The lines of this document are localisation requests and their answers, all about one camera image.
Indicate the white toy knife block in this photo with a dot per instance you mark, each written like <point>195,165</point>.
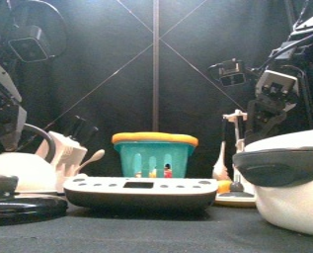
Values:
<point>66,154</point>

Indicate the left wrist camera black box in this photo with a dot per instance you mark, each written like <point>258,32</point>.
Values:
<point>28,47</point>

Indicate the red toy item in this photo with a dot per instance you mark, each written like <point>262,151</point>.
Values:
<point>167,171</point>

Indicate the orange toy food piece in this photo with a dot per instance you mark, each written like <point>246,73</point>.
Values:
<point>223,186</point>

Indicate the white hanging toy spatula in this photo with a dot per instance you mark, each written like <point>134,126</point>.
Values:
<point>221,164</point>

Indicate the white toy spoon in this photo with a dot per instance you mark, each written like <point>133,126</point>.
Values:
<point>94,157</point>

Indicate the teal basket orange rim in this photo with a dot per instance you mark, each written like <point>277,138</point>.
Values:
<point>151,145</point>

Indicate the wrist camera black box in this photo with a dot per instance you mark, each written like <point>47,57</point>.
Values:
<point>28,47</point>
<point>230,74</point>

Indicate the white utensil rack stand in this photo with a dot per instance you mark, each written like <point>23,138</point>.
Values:
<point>239,145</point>

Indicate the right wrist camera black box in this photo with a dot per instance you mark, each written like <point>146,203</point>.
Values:
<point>230,74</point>

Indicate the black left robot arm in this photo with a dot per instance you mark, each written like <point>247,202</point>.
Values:
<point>28,13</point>

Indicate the white digital kitchen scale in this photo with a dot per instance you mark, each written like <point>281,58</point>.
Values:
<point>138,192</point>

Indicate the black round pot lid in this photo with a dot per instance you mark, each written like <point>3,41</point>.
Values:
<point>18,206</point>

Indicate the grey vertical frame pole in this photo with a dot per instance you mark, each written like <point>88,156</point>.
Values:
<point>155,66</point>

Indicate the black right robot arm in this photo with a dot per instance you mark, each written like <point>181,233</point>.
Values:
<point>305,36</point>

